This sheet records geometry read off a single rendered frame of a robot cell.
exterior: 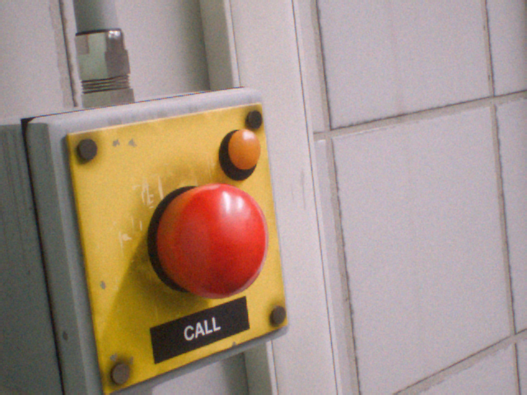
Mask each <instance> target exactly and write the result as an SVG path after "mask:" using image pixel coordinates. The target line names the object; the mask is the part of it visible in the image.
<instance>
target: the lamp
mask: <svg viewBox="0 0 527 395"><path fill-rule="evenodd" d="M228 156H229V159H230V160H231V163H232V164H233V165H234V166H235V167H236V168H238V169H241V170H249V169H251V168H253V167H254V166H255V165H257V163H258V161H259V156H260V145H259V139H258V137H257V136H256V135H255V134H254V133H253V132H251V131H250V130H248V129H241V130H239V131H237V132H235V133H234V134H233V135H232V136H231V139H230V141H229V143H228Z"/></svg>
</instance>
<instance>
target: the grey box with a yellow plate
mask: <svg viewBox="0 0 527 395"><path fill-rule="evenodd" d="M238 129H248V130H250V131H251V132H253V133H254V134H255V135H256V136H257V137H258V139H259V145H260V156H259V161H258V164H257V167H256V169H255V171H254V173H253V174H252V175H251V176H250V177H248V178H247V179H243V180H234V179H231V178H229V177H228V176H226V174H225V173H224V171H223V170H222V167H221V164H220V161H219V149H220V145H221V143H222V140H223V138H224V137H225V136H226V135H227V133H228V132H230V131H232V130H238ZM210 183H222V184H230V185H233V186H235V187H237V188H239V189H241V190H243V191H245V192H246V193H248V194H249V195H250V196H252V197H253V198H254V199H255V200H256V202H257V203H258V204H259V207H260V208H261V209H262V211H263V214H264V216H265V219H266V222H267V226H268V253H267V257H266V260H265V264H264V265H263V269H262V271H261V272H260V274H259V277H258V278H257V279H256V281H255V282H254V283H253V284H252V285H251V286H250V287H249V288H248V289H246V290H244V291H243V292H241V293H239V294H237V295H233V296H231V297H228V298H225V299H222V300H212V299H206V298H202V297H198V296H196V295H194V294H192V293H191V292H189V291H187V290H186V289H184V288H183V287H181V286H179V285H177V284H176V283H174V282H173V281H172V280H171V279H170V278H169V277H168V276H167V275H166V273H165V272H164V270H163V267H162V265H161V261H160V259H159V254H158V251H157V233H158V228H159V224H160V222H161V218H162V214H163V212H164V210H165V209H166V208H167V207H168V205H169V204H170V203H171V202H172V201H173V200H174V199H175V198H177V197H178V196H179V195H180V194H182V193H185V192H187V191H189V190H191V189H193V188H196V187H198V186H200V185H203V184H210ZM290 326H291V319H290V312H289V305H288V298H287V286H286V278H285V272H284V266H283V258H282V245H281V239H280V232H279V224H278V218H277V205H276V198H275V192H274V184H273V172H272V165H271V158H270V151H269V144H268V131H267V124H266V118H265V111H264V98H263V97H262V95H261V93H260V91H258V90H255V89H254V88H251V87H244V86H238V87H232V88H227V89H222V90H215V91H199V92H190V93H181V94H173V95H156V96H149V97H143V98H137V99H134V102H132V103H127V104H121V105H109V106H101V107H95V108H88V109H83V108H82V107H76V108H71V109H60V110H54V111H48V112H41V113H36V114H25V115H19V116H13V117H2V118H0V385H2V386H5V387H11V388H15V389H18V390H21V391H24V392H27V393H32V394H34V395H133V394H134V393H138V392H142V391H145V390H147V389H149V388H153V387H155V386H157V385H160V384H162V383H164V382H167V381H169V380H172V379H175V378H177V377H179V376H181V375H184V374H187V373H190V372H192V371H195V370H196V369H199V368H202V367H204V366H206V365H210V364H214V363H217V362H218V361H221V360H224V359H226V358H228V357H230V356H233V355H236V354H239V353H241V352H243V351H247V350H249V349H251V348H253V347H256V346H259V345H260V344H263V343H265V342H269V341H271V340H273V339H275V338H278V337H281V336H283V335H285V334H288V333H289V331H290Z"/></svg>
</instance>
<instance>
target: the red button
mask: <svg viewBox="0 0 527 395"><path fill-rule="evenodd" d="M157 251H158V254H159V259H160V261H161V265H162V267H163V270H164V272H165V273H166V275H167V276H168V277H169V278H170V279H171V280H172V281H173V282H174V283H176V284H177V285H179V286H181V287H183V288H184V289H186V290H187V291H189V292H191V293H192V294H194V295H196V296H198V297H202V298H206V299H212V300H222V299H225V298H228V297H231V296H233V295H237V294H239V293H241V292H243V291H244V290H246V289H248V288H249V287H250V286H251V285H252V284H253V283H254V282H255V281H256V279H257V278H258V277H259V274H260V272H261V271H262V269H263V267H264V264H265V260H266V257H267V253H268V226H267V222H266V219H265V216H264V213H263V211H262V209H261V208H260V207H259V204H258V203H257V202H256V200H255V199H254V198H253V197H252V196H250V195H249V194H248V193H246V192H245V191H243V190H241V189H239V188H237V187H235V186H233V185H230V184H222V183H210V184H203V185H200V186H198V187H196V188H193V189H191V190H189V191H187V192H185V193H182V194H180V195H179V196H178V197H176V198H175V199H174V200H173V201H172V202H171V203H170V204H169V205H168V207H167V208H166V209H165V210H164V212H163V214H162V218H161V222H160V224H159V228H158V233H157Z"/></svg>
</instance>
